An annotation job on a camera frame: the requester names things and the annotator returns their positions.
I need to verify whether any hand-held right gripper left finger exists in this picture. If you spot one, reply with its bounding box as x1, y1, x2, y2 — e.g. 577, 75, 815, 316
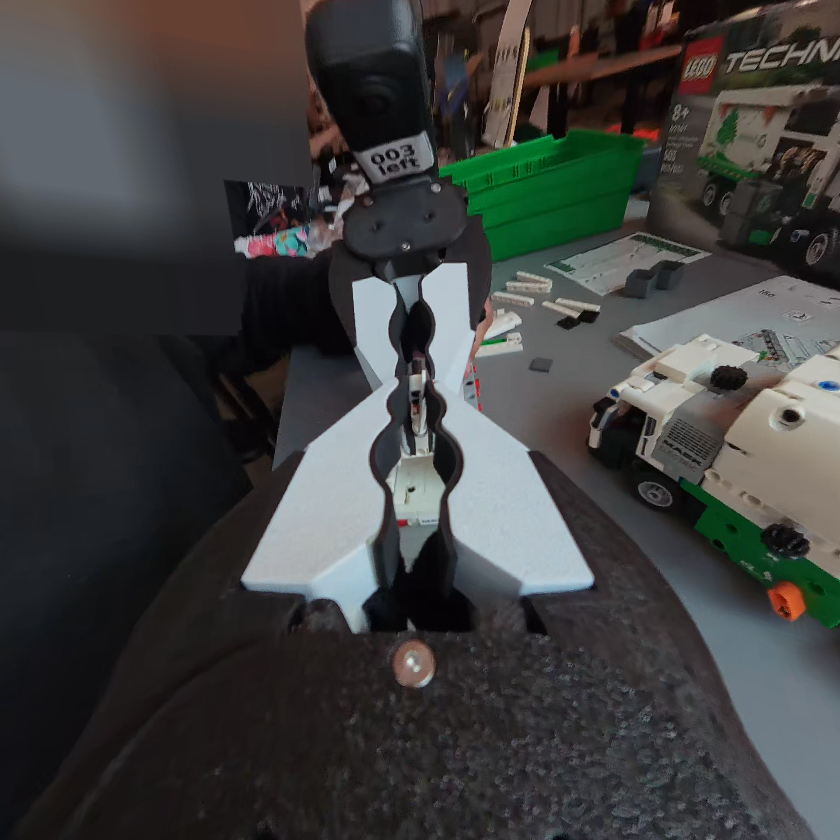
240, 377, 404, 635

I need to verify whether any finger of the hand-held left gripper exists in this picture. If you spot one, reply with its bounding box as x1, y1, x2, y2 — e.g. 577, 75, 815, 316
351, 276, 421, 395
410, 261, 478, 391

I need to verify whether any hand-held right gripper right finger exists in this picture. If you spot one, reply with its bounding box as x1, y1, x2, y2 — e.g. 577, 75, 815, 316
423, 377, 596, 621

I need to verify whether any group of white lego beams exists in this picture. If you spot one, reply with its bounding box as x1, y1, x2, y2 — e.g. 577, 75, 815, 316
476, 269, 601, 358

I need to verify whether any lego garbage truck model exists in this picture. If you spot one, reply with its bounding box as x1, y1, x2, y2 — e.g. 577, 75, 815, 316
586, 333, 840, 627

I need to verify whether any lego instruction booklet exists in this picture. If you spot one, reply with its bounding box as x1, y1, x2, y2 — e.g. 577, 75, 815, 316
613, 276, 840, 388

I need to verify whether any lego set box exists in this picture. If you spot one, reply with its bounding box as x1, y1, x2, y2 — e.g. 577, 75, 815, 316
646, 7, 840, 293

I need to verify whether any white upright panel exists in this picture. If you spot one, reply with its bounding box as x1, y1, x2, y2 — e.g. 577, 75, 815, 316
481, 0, 534, 151

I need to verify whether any colourful printed cloth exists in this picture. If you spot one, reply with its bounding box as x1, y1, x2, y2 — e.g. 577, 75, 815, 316
223, 178, 349, 260

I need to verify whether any green plastic bin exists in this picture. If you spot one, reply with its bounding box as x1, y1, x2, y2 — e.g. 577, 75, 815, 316
438, 128, 647, 263

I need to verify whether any green white leaflet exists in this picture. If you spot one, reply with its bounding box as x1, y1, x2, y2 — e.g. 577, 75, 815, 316
543, 231, 713, 296

